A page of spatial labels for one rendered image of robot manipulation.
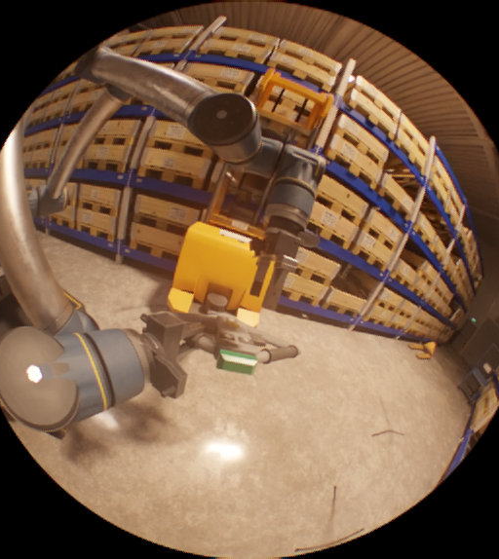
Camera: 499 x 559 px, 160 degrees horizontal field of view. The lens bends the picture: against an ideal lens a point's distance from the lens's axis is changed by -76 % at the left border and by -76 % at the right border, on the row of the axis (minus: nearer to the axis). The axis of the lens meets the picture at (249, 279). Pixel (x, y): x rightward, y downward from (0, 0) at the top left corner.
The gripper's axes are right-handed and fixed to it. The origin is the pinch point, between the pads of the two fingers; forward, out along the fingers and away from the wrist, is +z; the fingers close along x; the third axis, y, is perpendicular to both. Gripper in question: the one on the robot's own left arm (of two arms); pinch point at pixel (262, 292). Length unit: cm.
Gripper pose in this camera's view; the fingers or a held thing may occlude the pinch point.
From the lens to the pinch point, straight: 40.8
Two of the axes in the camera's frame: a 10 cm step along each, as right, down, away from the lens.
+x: 1.8, 1.0, -9.8
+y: -9.3, -3.0, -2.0
